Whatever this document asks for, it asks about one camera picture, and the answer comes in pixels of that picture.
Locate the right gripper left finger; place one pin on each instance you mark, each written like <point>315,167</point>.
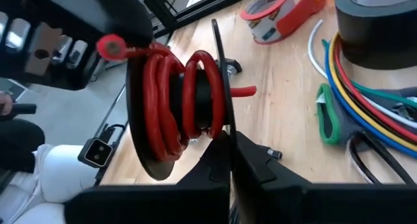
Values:
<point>195,201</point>

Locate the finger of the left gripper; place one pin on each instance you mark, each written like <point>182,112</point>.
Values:
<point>130,15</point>

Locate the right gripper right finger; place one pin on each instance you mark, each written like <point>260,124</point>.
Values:
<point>277,201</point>

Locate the black handheld object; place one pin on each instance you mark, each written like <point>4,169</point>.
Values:
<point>23,109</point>

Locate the black white-rimmed socket block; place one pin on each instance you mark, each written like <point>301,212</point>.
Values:
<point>96,152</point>

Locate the person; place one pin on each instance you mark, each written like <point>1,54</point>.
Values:
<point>65,172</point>

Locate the white cardboard box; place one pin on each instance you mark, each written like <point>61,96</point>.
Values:
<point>267,19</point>

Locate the black bracket with bolt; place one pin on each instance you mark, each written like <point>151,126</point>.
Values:
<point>235,67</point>

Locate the grey duct tape roll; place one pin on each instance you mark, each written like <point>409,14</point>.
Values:
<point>374,35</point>

